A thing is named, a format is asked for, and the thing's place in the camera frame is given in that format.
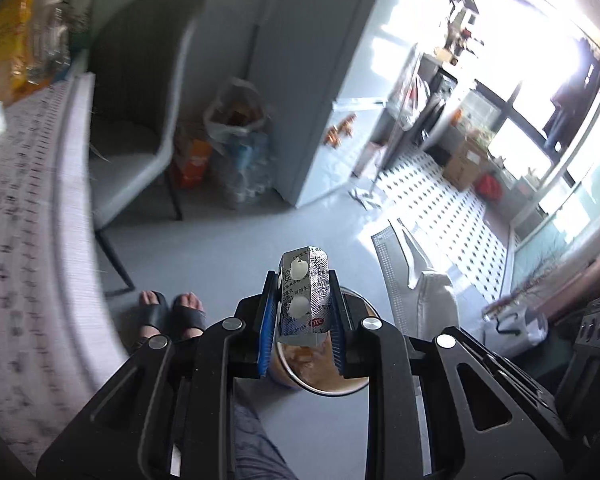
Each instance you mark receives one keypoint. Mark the grey woven mat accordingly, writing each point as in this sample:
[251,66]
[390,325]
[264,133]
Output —
[387,260]

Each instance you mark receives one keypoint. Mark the grey shell chair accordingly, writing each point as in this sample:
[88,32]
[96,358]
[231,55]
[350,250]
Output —
[140,85]

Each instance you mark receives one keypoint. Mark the dried branches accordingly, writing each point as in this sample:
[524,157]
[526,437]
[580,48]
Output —
[530,290]

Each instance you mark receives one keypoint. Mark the green and white canister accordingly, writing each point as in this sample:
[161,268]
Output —
[85,5]

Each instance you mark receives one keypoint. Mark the white plastic bag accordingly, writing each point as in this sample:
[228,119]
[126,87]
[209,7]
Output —
[237,110]

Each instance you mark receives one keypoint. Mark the round brown trash bin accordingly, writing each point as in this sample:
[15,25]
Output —
[325,385]

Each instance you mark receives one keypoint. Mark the taped cardboard box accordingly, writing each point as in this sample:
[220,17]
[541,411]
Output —
[465,162]

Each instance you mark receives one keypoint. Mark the patterned white tablecloth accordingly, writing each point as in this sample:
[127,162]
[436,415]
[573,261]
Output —
[25,235]

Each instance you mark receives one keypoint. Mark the white mop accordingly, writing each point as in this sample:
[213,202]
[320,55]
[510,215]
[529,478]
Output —
[365,197]

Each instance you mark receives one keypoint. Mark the yellow snack bag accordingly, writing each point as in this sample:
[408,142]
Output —
[15,35]

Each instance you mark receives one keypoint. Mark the pale blue refrigerator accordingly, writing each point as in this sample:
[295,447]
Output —
[320,60]

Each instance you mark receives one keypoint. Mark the orange bag on floor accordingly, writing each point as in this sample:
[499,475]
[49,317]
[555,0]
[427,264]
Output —
[192,157]

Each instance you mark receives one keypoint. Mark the clear plastic bottle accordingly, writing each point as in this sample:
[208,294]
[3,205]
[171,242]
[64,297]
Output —
[50,40]

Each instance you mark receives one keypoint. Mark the person's right sandalled foot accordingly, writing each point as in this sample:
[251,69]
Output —
[190,315]

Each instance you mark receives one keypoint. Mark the silver pill blister pack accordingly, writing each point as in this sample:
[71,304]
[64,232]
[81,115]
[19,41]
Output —
[305,305]

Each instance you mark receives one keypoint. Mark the white tote bag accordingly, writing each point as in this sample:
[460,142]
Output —
[435,305]

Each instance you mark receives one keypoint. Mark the person's sandalled foot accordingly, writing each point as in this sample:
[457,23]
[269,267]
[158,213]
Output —
[190,315]
[154,310]

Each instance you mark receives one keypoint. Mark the person's left sandalled foot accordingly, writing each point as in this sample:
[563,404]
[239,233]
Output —
[154,310]

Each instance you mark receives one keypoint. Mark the person's trouser leg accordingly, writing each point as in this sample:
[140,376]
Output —
[260,450]

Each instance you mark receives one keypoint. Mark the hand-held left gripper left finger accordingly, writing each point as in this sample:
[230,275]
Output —
[266,330]

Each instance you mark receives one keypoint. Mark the orange figure fridge magnet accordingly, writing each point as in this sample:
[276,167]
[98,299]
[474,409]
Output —
[341,129]

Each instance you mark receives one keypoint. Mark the dark washing machine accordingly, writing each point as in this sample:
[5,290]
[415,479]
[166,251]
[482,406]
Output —
[440,110]

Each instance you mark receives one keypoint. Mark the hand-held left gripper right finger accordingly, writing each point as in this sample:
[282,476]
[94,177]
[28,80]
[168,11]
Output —
[336,335]

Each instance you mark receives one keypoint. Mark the hanging plastic bag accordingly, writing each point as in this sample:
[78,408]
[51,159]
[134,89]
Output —
[415,100]

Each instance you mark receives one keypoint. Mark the red bag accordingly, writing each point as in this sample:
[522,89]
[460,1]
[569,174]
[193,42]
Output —
[490,185]

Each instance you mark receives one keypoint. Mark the pink box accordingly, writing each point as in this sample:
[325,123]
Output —
[370,160]

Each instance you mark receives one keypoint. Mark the dark hanging garment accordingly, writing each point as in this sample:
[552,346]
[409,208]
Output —
[565,115]

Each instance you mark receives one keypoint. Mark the plastic bags on floor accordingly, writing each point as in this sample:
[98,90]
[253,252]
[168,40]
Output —
[247,175]

